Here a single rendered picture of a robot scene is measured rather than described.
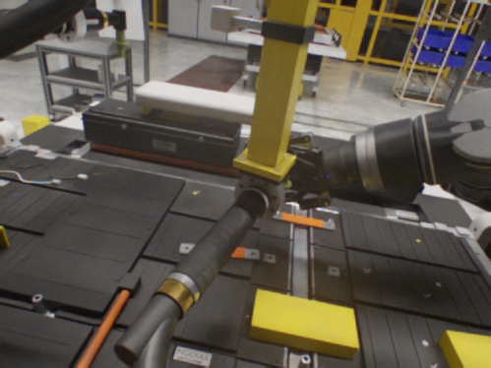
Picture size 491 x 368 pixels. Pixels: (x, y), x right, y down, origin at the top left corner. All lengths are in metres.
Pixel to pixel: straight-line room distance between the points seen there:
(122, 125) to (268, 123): 0.55
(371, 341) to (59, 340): 0.45
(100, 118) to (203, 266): 0.67
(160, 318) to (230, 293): 0.24
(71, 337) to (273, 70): 0.45
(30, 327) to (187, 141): 0.55
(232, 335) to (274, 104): 0.34
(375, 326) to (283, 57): 0.44
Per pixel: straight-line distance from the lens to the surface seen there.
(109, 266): 0.62
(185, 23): 9.77
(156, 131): 0.92
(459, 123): 0.52
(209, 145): 0.89
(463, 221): 1.31
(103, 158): 0.99
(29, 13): 0.37
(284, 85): 0.46
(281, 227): 0.75
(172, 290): 0.37
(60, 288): 0.61
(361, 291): 0.66
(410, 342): 0.63
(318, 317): 0.56
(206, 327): 0.54
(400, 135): 0.52
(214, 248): 0.42
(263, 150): 0.50
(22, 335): 0.57
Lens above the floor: 1.45
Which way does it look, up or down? 31 degrees down
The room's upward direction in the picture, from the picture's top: 9 degrees clockwise
